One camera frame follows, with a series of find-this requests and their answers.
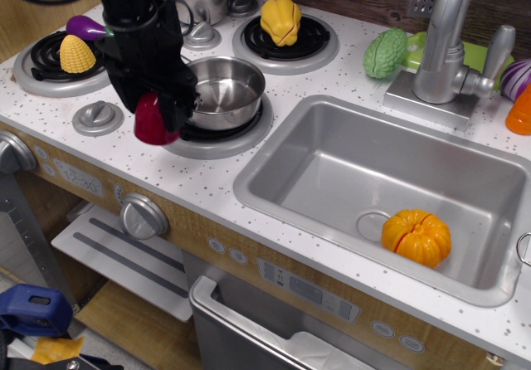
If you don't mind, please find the orange toy pumpkin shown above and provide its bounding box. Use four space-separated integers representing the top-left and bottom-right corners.
381 209 452 269

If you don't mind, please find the silver oven dial left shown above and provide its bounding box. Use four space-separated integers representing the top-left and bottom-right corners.
1 131 37 174

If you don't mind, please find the silver countertop knob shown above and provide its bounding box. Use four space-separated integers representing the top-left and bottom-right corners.
227 0 258 17
72 100 124 137
183 22 222 51

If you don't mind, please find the purple toy eggplant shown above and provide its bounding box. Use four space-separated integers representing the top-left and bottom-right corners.
66 15 113 41

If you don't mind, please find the silver countertop knob front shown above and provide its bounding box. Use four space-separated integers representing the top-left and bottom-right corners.
72 100 124 137

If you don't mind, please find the small steel pan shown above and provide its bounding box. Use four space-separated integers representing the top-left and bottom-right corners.
188 56 266 131

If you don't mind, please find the green toy plate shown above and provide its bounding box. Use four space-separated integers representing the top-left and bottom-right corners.
400 31 515 71

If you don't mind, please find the silver countertop knob middle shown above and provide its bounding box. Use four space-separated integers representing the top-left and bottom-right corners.
183 22 222 51

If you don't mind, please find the white oven shelf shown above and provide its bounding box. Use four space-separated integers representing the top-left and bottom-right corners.
51 204 192 323

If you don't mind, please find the silver oven dial centre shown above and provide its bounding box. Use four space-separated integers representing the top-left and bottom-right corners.
119 192 169 241

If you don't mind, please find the red toy sweet potato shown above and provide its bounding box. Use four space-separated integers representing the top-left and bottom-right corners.
134 92 181 146

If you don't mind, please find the front left stove burner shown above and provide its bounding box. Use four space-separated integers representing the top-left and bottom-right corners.
13 31 110 98

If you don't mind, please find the silver countertop knob back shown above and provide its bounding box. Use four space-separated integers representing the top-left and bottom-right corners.
227 0 258 17

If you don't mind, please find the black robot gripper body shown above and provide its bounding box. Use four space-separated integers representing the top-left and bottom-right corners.
93 0 199 114

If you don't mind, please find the silver oven dial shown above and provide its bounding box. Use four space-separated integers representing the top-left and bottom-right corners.
119 192 169 241
1 131 37 174

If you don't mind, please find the grey toy sink basin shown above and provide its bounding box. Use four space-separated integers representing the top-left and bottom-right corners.
234 95 530 307

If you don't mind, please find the silver wire handle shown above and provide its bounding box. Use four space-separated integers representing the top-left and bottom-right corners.
515 232 531 267

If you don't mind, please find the blue clamp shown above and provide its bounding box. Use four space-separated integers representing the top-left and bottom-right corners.
1 284 73 337

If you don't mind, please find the purple toy onion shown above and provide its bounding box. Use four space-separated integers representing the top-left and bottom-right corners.
500 59 530 102

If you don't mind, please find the orange toy carrot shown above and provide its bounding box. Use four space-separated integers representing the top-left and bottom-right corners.
505 85 531 135

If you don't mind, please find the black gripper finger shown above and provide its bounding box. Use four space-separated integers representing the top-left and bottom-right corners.
158 90 198 132
108 71 153 114

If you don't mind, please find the yellow toy corn cob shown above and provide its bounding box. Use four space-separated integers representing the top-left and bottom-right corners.
60 35 96 74

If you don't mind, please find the yellow cloth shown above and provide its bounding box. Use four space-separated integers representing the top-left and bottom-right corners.
31 336 85 364

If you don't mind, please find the front right stove burner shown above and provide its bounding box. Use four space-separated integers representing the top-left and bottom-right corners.
163 95 274 160

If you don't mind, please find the stove burner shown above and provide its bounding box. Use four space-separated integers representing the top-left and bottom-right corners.
163 95 274 160
232 15 339 75
13 31 110 98

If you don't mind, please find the back right stove burner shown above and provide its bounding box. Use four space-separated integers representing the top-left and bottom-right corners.
232 15 339 75

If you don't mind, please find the grey oven door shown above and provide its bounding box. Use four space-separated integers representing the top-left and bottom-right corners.
1 173 76 305

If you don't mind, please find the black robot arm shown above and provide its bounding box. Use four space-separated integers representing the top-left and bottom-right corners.
95 0 197 132

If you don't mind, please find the grey dishwasher door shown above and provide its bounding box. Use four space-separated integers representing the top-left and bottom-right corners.
189 275 404 369

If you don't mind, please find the green toy bumpy vegetable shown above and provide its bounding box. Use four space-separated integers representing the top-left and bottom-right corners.
363 27 408 79

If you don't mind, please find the silver toy faucet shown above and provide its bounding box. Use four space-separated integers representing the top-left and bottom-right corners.
383 0 516 131

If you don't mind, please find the yellow toy bell pepper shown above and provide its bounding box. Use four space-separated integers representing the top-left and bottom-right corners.
260 0 302 46

